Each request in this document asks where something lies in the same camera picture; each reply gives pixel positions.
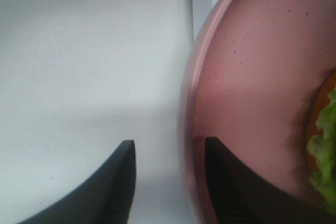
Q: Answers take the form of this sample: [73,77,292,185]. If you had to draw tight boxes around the toy burger with lettuce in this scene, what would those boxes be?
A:
[306,71,335,212]

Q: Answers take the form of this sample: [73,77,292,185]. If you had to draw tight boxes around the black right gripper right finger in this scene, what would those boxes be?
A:
[205,137,335,223]

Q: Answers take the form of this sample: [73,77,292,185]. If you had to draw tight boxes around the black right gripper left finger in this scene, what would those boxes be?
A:
[23,140,137,223]

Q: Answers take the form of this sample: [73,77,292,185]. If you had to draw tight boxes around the pink round plate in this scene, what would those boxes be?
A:
[178,0,335,223]

